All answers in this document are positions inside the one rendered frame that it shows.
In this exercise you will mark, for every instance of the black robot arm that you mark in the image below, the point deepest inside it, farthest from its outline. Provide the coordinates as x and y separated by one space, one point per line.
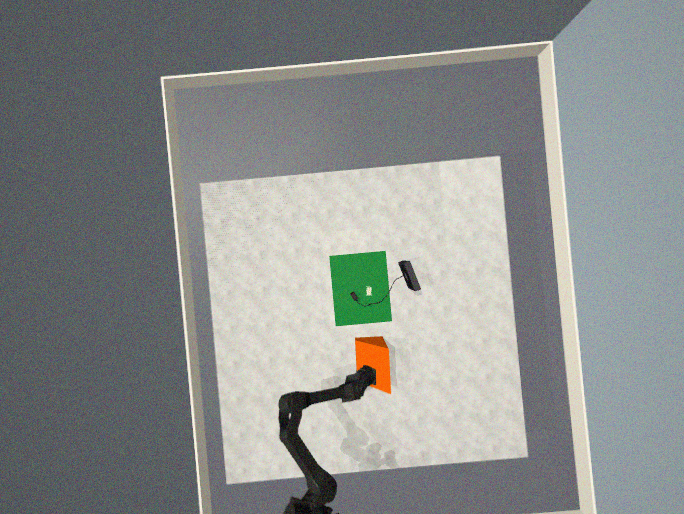
322 486

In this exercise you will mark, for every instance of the green circuit board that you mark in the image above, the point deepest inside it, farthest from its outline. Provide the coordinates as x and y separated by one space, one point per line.
365 274

